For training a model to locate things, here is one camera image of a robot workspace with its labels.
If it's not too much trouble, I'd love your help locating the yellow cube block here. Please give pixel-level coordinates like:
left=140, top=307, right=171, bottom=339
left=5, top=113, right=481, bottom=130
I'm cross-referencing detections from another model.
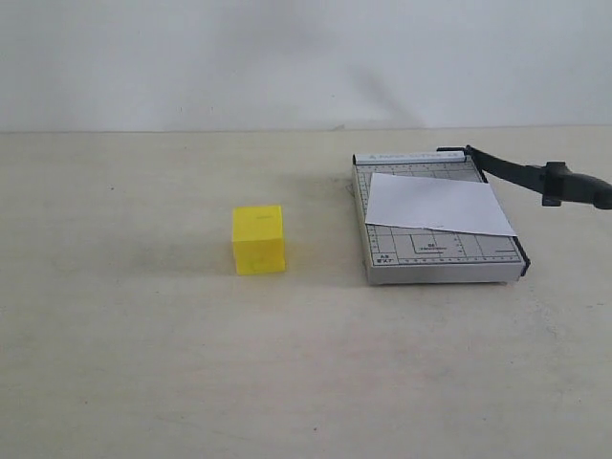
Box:
left=231, top=205, right=286, bottom=275

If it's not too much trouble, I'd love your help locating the white paper sheet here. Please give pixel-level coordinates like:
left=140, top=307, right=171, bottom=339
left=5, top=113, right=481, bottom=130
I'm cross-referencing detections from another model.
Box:
left=365, top=173, right=515, bottom=237

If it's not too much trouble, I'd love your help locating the grey paper cutter base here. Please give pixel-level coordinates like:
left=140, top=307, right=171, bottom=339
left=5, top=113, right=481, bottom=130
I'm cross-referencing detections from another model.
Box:
left=352, top=147, right=531, bottom=285

